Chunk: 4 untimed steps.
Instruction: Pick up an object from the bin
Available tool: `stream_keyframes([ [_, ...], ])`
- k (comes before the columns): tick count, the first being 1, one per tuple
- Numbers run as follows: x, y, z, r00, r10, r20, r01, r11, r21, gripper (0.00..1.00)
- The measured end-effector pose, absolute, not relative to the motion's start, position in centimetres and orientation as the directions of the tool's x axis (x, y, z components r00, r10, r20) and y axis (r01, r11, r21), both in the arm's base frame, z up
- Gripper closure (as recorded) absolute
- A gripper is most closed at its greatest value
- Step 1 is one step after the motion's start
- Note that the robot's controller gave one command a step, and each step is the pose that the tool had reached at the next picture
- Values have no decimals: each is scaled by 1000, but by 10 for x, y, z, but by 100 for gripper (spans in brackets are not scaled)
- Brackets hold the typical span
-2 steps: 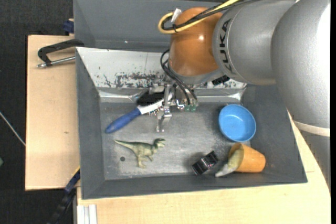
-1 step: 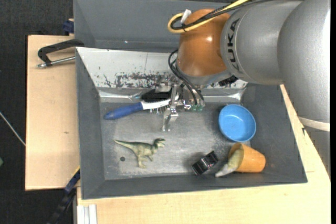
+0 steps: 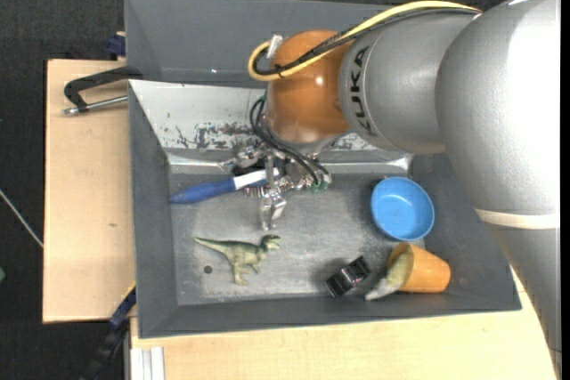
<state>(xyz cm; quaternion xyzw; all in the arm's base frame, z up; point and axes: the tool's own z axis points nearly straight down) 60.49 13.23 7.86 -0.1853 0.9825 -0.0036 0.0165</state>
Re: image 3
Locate pale wood flat board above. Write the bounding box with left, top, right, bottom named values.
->
left=42, top=59, right=137, bottom=324

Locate black shiny clip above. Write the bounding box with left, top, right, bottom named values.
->
left=324, top=255, right=372, bottom=299

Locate grey and yellow toy animal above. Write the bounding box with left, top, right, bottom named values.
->
left=363, top=252, right=412, bottom=303

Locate blue and white pen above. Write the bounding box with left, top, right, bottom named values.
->
left=167, top=170, right=281, bottom=206

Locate orange plastic cup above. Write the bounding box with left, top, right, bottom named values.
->
left=386, top=240, right=452, bottom=295

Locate grey metal bin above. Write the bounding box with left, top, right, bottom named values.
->
left=123, top=0, right=523, bottom=339

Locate blue plastic bowl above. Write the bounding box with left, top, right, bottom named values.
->
left=370, top=175, right=436, bottom=243

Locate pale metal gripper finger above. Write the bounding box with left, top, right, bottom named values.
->
left=272, top=195, right=289, bottom=221
left=259, top=198, right=274, bottom=232

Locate green toy dinosaur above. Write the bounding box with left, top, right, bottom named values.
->
left=192, top=233, right=282, bottom=287

